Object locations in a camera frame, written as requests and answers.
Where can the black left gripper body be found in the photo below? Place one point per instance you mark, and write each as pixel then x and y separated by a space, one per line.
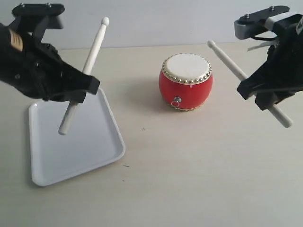
pixel 32 67

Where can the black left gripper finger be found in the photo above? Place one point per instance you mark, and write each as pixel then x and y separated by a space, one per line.
pixel 65 78
pixel 70 96

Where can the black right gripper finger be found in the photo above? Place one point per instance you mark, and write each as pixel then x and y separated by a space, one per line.
pixel 265 99
pixel 262 81

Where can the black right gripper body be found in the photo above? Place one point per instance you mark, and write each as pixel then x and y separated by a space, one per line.
pixel 285 59

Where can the white drumstick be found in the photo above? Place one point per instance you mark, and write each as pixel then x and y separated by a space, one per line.
pixel 88 66
pixel 241 75

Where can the small red drum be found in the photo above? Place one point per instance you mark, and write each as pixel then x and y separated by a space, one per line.
pixel 185 81

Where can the white rectangular tray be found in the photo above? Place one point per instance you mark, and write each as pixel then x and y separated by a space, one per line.
pixel 93 140

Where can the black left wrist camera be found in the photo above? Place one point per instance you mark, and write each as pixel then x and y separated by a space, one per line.
pixel 36 18

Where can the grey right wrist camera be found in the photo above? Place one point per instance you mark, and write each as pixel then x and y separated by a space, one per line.
pixel 253 24

